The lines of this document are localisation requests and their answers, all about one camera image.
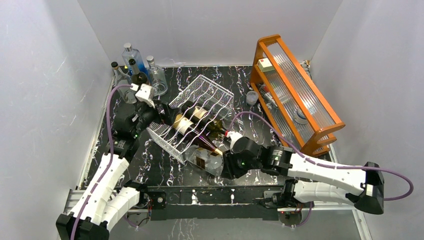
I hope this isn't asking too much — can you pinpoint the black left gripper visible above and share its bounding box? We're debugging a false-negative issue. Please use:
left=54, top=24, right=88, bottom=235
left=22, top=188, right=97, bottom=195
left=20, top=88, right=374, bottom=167
left=131, top=99, right=181, bottom=138

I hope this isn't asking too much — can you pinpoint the clear bottom glass bottle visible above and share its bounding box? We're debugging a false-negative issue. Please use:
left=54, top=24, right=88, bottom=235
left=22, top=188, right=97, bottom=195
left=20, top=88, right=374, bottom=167
left=183, top=145, right=224, bottom=177

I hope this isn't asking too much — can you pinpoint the clear round glass bottle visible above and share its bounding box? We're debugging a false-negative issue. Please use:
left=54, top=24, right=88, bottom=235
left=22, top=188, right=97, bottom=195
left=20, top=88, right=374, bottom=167
left=146, top=55, right=168, bottom=96

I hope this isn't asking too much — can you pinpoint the clear labelled wine bottle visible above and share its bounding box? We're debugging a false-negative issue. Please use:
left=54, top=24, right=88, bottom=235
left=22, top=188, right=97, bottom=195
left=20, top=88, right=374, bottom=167
left=110, top=61, right=137, bottom=104

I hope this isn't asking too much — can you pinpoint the green wine bottle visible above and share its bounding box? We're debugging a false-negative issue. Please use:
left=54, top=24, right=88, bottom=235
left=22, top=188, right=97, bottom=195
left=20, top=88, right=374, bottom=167
left=128, top=58, right=150, bottom=86

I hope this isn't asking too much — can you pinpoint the blue square glass bottle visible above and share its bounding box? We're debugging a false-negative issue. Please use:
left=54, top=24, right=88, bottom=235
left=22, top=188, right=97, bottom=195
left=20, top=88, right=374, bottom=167
left=122, top=42, right=149, bottom=76

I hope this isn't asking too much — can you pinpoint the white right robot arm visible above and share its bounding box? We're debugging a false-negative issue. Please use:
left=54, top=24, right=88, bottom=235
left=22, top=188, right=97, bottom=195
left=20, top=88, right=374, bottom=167
left=220, top=137, right=384, bottom=215

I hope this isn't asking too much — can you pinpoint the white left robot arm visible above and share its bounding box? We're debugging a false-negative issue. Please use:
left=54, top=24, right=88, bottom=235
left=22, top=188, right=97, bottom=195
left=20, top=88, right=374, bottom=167
left=55, top=100, right=179, bottom=240

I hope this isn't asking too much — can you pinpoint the dark gold-capped wine bottle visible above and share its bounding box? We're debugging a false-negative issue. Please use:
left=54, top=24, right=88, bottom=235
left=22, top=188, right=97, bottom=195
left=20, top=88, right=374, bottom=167
left=172, top=114, right=223, bottom=156

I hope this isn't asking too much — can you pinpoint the dark black-capped wine bottle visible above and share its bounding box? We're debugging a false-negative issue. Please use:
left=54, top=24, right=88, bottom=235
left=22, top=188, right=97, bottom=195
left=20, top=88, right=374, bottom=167
left=181, top=101, right=227, bottom=135

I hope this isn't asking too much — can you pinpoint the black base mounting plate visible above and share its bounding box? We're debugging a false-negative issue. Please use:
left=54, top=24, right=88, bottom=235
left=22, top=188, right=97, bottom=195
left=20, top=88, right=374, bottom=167
left=151, top=185, right=283, bottom=221

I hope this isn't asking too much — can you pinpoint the small clear plastic cup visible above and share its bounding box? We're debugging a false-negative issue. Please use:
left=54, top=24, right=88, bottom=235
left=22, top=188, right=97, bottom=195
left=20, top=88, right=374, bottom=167
left=245, top=90, right=259, bottom=106

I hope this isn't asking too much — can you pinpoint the coloured marker pen pack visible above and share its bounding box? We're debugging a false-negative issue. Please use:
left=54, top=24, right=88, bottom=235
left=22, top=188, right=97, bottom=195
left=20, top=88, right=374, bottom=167
left=259, top=83, right=278, bottom=108

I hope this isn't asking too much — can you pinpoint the blue white tape roll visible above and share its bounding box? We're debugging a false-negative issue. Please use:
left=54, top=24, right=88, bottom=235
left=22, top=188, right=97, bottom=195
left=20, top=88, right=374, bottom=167
left=294, top=108, right=309, bottom=125

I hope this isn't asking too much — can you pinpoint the orange wooden shelf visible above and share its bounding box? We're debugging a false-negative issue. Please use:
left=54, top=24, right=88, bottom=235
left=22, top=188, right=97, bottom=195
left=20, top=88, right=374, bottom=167
left=250, top=34, right=345, bottom=157

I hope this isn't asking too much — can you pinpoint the small white box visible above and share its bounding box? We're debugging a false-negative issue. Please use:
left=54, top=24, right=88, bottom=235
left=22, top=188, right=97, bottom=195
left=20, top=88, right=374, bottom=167
left=256, top=57, right=275, bottom=73

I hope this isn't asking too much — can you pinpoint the white wire wine rack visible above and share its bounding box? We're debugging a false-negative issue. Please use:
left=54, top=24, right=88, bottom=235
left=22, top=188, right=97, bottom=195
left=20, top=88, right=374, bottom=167
left=146, top=75, right=234, bottom=164

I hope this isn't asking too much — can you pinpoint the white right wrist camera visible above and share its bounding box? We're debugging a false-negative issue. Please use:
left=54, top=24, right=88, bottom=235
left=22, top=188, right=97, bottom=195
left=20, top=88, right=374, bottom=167
left=225, top=131, right=243, bottom=149

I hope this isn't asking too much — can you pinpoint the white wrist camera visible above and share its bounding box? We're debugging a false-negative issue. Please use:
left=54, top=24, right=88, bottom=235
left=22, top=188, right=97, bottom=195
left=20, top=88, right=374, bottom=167
left=135, top=83, right=156, bottom=109
left=225, top=131, right=243, bottom=149

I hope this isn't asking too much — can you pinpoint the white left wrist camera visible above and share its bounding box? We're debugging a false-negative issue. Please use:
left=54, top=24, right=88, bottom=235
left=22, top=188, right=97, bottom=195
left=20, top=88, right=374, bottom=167
left=135, top=83, right=156, bottom=109

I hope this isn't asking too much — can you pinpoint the aluminium frame rail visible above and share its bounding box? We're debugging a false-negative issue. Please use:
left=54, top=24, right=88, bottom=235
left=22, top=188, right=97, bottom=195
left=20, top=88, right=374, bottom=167
left=64, top=189, right=372, bottom=240

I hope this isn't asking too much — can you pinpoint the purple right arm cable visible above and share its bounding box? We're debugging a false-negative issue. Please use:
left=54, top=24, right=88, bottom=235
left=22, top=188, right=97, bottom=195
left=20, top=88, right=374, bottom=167
left=226, top=111, right=415, bottom=202

